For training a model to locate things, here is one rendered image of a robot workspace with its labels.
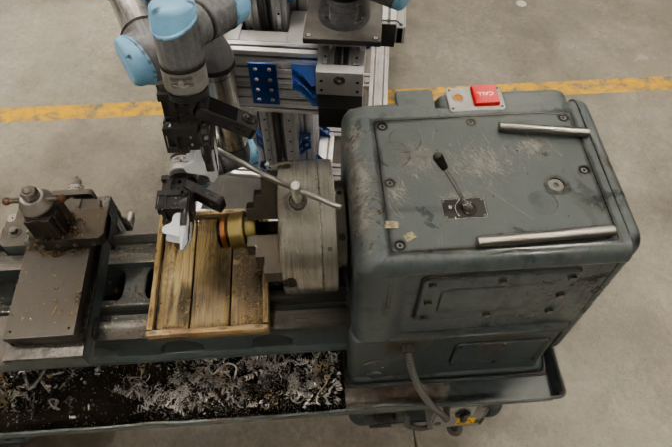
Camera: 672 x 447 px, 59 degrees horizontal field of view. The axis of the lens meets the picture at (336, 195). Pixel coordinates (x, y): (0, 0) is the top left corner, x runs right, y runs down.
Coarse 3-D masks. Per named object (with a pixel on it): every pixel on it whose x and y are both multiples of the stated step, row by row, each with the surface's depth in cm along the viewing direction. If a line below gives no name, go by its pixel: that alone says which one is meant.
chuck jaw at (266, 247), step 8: (248, 240) 139; (256, 240) 139; (264, 240) 139; (272, 240) 139; (248, 248) 138; (256, 248) 137; (264, 248) 137; (272, 248) 137; (256, 256) 136; (264, 256) 136; (272, 256) 136; (264, 264) 135; (272, 264) 135; (280, 264) 135; (264, 272) 133; (272, 272) 133; (280, 272) 133; (272, 280) 136; (280, 280) 136; (288, 280) 133; (296, 280) 134
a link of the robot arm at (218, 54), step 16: (208, 48) 134; (224, 48) 138; (208, 64) 137; (224, 64) 140; (224, 80) 144; (224, 96) 147; (224, 144) 161; (240, 144) 161; (224, 160) 164; (256, 160) 169
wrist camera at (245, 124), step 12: (204, 108) 104; (216, 108) 105; (228, 108) 107; (204, 120) 105; (216, 120) 105; (228, 120) 105; (240, 120) 107; (252, 120) 108; (240, 132) 107; (252, 132) 108
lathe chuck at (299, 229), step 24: (312, 168) 135; (288, 192) 130; (312, 192) 130; (288, 216) 128; (312, 216) 128; (288, 240) 128; (312, 240) 128; (288, 264) 129; (312, 264) 130; (288, 288) 135; (312, 288) 136
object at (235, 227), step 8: (224, 216) 143; (232, 216) 141; (240, 216) 140; (216, 224) 140; (224, 224) 140; (232, 224) 139; (240, 224) 139; (248, 224) 140; (256, 224) 145; (216, 232) 140; (224, 232) 139; (232, 232) 139; (240, 232) 138; (248, 232) 140; (256, 232) 145; (224, 240) 140; (232, 240) 139; (240, 240) 139
